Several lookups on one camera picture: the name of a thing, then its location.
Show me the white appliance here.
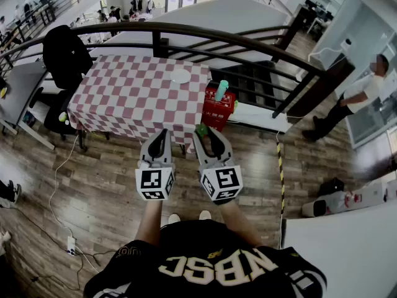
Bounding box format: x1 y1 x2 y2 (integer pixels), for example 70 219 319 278
301 197 331 218

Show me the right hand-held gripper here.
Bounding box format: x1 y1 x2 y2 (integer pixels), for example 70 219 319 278
193 127 243 205

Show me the white cable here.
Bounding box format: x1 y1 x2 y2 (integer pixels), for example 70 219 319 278
48 133 80 238

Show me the black bag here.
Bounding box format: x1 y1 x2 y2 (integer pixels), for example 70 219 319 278
317 177 346 197

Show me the teal bottle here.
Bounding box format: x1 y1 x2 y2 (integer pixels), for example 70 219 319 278
214 79 230 102

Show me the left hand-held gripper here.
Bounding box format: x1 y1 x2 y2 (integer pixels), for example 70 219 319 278
135 129 176 202

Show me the dark metal railing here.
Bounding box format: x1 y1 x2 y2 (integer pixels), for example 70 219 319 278
0 21 356 120

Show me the clear plastic bag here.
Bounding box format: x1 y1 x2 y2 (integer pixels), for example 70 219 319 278
328 191 355 214

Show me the white counter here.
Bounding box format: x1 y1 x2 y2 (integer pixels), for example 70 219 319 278
280 199 397 298

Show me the person's left forearm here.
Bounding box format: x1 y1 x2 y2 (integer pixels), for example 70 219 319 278
135 199 164 248

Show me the white round plate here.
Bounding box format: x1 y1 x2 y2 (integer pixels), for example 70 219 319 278
169 68 192 84

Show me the grey desk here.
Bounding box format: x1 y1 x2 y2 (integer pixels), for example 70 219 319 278
0 61 56 150

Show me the person's black printed shirt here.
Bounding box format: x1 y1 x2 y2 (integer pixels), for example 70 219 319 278
83 219 328 298

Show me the black jacket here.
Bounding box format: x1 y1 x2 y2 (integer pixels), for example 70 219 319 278
42 25 94 91

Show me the person's right forearm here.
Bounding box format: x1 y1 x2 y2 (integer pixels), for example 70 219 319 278
218 201 265 248

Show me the red plastic crate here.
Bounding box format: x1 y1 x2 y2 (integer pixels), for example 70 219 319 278
201 87 236 133

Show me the yellow black striped tape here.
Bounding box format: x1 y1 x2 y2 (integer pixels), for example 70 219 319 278
275 141 287 215

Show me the table with checkered cloth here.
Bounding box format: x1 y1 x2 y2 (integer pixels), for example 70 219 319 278
67 54 213 155

